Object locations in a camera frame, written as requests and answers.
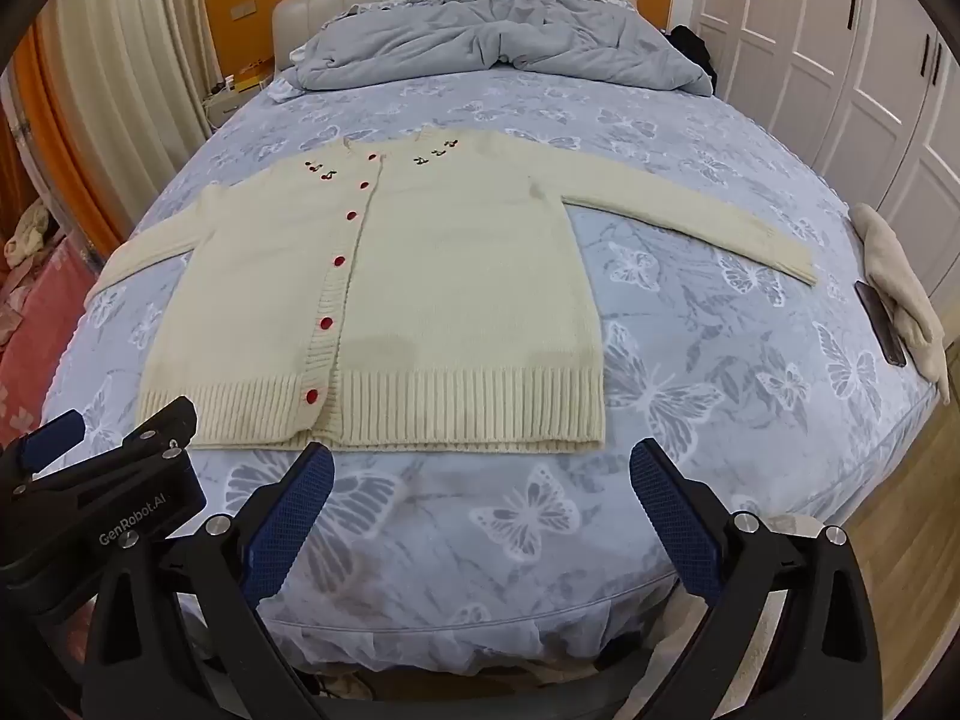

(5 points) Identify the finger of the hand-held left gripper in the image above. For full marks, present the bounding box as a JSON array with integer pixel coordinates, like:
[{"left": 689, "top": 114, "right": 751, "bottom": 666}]
[
  {"left": 0, "top": 409, "right": 87, "bottom": 477},
  {"left": 120, "top": 395, "right": 200, "bottom": 467}
]

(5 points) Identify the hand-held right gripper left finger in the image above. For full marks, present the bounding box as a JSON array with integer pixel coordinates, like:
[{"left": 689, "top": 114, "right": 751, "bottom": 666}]
[{"left": 82, "top": 442, "right": 338, "bottom": 720}]

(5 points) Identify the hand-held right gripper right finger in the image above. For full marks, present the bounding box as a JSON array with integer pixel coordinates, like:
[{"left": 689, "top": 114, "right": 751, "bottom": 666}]
[{"left": 628, "top": 436, "right": 882, "bottom": 720}]

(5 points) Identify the cream knitted cardigan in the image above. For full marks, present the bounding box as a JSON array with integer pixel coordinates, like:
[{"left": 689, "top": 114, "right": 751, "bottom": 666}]
[{"left": 97, "top": 124, "right": 818, "bottom": 455}]

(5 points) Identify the pink cushion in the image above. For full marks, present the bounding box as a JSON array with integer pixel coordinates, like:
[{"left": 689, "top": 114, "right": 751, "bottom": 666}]
[{"left": 0, "top": 240, "right": 106, "bottom": 451}]

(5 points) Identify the bed with butterfly sheet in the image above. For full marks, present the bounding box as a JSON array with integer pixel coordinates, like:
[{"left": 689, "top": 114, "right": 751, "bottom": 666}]
[{"left": 41, "top": 52, "right": 942, "bottom": 680}]

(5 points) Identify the cream plush item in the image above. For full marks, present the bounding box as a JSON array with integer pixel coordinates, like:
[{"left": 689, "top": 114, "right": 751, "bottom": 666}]
[{"left": 4, "top": 206, "right": 55, "bottom": 269}]

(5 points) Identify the orange curtain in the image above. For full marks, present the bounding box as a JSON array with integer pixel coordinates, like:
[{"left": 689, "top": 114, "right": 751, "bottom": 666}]
[{"left": 0, "top": 37, "right": 132, "bottom": 263}]

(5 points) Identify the black phone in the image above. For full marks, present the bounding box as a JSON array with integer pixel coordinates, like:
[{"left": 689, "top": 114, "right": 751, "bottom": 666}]
[{"left": 855, "top": 281, "right": 908, "bottom": 368}]

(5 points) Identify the white nightstand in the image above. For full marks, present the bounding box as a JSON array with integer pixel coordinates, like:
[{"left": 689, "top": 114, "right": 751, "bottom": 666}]
[{"left": 202, "top": 79, "right": 265, "bottom": 130}]

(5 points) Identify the beige cloth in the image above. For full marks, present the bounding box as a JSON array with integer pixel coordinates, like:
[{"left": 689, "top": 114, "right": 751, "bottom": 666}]
[{"left": 850, "top": 202, "right": 951, "bottom": 406}]

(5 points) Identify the cream curtain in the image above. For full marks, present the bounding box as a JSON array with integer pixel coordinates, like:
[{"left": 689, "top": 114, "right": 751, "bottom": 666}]
[{"left": 37, "top": 0, "right": 218, "bottom": 256}]

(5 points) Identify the black bag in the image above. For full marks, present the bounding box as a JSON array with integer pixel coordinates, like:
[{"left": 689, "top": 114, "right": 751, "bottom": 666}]
[{"left": 666, "top": 25, "right": 719, "bottom": 93}]

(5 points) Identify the grey duvet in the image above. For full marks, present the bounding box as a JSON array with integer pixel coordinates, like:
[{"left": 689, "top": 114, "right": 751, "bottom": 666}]
[{"left": 289, "top": 0, "right": 713, "bottom": 97}]

